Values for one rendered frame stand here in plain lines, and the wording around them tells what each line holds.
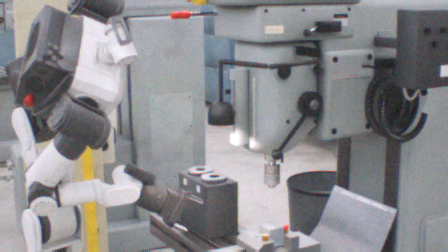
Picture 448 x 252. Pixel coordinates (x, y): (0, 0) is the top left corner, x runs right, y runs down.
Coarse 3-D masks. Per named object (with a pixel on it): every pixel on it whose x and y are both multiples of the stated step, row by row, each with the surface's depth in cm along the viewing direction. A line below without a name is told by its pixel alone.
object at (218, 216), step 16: (192, 176) 241; (208, 176) 236; (224, 176) 236; (192, 192) 238; (208, 192) 229; (224, 192) 232; (192, 208) 240; (208, 208) 230; (224, 208) 233; (192, 224) 241; (208, 224) 231; (224, 224) 234
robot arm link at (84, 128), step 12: (72, 108) 180; (84, 108) 184; (72, 120) 180; (84, 120) 182; (96, 120) 184; (60, 132) 181; (72, 132) 181; (84, 132) 182; (96, 132) 184; (60, 144) 185; (72, 144) 184; (84, 144) 185; (72, 156) 187
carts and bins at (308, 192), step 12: (288, 180) 413; (300, 180) 423; (312, 180) 427; (324, 180) 427; (288, 192) 403; (300, 192) 388; (312, 192) 426; (324, 192) 424; (288, 204) 405; (300, 204) 391; (312, 204) 386; (324, 204) 384; (300, 216) 393; (312, 216) 388; (300, 228) 395; (312, 228) 390
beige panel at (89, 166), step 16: (16, 0) 324; (32, 0) 327; (48, 0) 331; (64, 0) 335; (16, 16) 325; (32, 16) 329; (16, 32) 328; (16, 48) 331; (48, 144) 345; (80, 160) 355; (96, 160) 359; (80, 176) 356; (96, 176) 361; (96, 208) 364; (96, 224) 365; (96, 240) 367
